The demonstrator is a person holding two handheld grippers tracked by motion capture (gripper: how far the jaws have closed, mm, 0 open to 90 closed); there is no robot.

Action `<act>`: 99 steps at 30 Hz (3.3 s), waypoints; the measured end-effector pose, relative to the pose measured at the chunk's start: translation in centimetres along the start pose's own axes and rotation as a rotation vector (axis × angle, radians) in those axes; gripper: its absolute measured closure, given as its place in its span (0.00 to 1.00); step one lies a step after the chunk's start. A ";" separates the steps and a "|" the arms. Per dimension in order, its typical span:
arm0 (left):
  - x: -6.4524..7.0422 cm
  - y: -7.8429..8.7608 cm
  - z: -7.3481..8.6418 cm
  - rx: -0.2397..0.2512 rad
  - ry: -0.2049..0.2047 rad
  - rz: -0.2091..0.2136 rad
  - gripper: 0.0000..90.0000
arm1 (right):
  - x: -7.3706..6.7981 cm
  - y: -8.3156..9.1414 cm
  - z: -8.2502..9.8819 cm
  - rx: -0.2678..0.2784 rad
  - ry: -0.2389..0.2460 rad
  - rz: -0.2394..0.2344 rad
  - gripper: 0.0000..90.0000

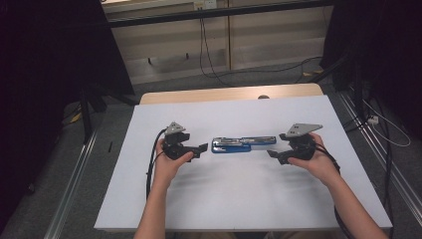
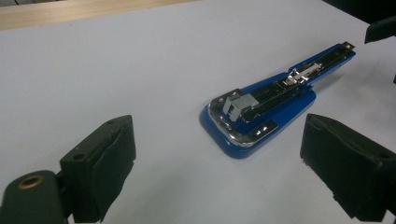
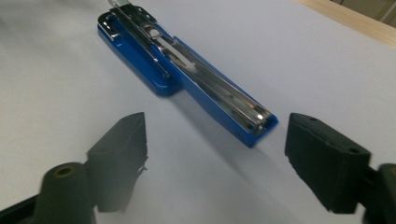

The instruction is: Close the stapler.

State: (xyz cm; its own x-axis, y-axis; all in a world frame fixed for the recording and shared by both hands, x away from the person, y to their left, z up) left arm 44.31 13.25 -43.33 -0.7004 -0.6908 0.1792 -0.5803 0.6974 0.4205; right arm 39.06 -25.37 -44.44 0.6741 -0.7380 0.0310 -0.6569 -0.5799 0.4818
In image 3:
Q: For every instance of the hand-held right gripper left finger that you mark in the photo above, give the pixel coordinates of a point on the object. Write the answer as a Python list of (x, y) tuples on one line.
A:
[(120, 161)]

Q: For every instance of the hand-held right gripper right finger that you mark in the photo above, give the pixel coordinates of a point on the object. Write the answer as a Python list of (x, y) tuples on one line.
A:
[(327, 165)]

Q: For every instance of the blue stapler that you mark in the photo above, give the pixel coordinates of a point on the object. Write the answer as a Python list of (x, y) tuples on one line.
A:
[(186, 71)]

